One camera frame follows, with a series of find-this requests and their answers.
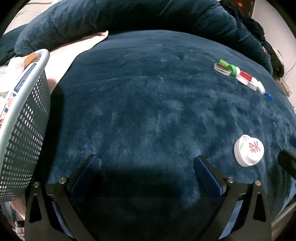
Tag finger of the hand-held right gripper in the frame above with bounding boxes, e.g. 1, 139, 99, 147
277, 150, 296, 180

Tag white ribbed bottle cap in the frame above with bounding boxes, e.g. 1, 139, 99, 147
248, 77, 260, 92

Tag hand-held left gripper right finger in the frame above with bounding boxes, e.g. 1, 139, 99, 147
194, 156, 272, 241

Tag black clothing pile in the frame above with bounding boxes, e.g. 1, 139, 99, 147
221, 0, 287, 78

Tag pink bed sheet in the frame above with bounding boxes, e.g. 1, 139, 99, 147
46, 31, 109, 93

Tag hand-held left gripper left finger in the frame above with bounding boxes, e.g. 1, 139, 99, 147
24, 154, 101, 241

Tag beige power strip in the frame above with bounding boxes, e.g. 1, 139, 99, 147
280, 80, 293, 97

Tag large white cap red print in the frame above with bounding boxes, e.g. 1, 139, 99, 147
233, 134, 265, 167

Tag small green bottle cap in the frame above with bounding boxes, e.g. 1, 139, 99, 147
228, 65, 241, 77

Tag grey perforated plastic basket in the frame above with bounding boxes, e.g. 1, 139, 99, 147
0, 49, 51, 202

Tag white cap in basket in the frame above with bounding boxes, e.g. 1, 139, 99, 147
7, 57, 25, 74

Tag clear round plastic lid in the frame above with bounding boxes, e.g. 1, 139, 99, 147
214, 63, 232, 76

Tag red bottle cap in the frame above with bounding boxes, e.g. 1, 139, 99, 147
239, 71, 252, 82

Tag dark blue plush blanket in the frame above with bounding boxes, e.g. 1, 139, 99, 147
44, 30, 296, 232

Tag dark blue plush pillow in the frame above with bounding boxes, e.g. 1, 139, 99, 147
14, 0, 273, 75

